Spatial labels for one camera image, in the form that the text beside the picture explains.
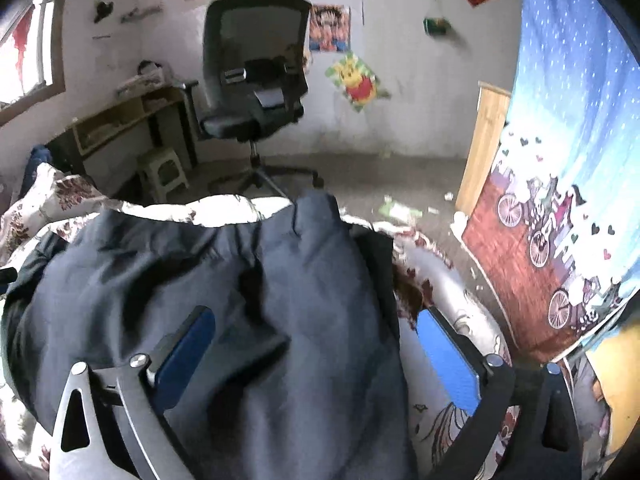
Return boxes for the wooden desk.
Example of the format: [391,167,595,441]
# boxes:
[50,85,198,181]

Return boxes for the dark blue pillow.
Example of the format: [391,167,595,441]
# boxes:
[20,144,53,196]

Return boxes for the wooden board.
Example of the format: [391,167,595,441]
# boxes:
[455,81,513,216]

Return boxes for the paper scraps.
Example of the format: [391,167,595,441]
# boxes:
[377,199,420,223]

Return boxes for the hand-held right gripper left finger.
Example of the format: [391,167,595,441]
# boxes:
[50,305,216,480]

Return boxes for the navy blue jacket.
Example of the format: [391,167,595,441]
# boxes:
[0,190,421,480]

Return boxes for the yellow bear wall poster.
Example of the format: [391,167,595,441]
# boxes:
[325,50,391,113]

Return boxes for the window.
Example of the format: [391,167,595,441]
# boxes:
[0,0,66,126]

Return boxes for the floral quilt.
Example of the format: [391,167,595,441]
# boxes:
[0,162,516,480]

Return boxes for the plastic stool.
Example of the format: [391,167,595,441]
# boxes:
[137,147,190,201]

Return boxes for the black office chair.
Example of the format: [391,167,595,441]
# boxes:
[182,0,323,198]

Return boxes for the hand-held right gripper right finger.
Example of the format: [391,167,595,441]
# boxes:
[416,306,583,480]

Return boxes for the yellow cloth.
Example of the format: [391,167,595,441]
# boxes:
[585,322,640,443]

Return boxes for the cartoon wall poster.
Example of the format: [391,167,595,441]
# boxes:
[308,4,351,53]

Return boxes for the green wall sticker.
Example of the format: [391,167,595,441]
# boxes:
[423,16,453,38]

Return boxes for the printed blue curtain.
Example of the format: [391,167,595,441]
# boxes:
[460,0,640,361]

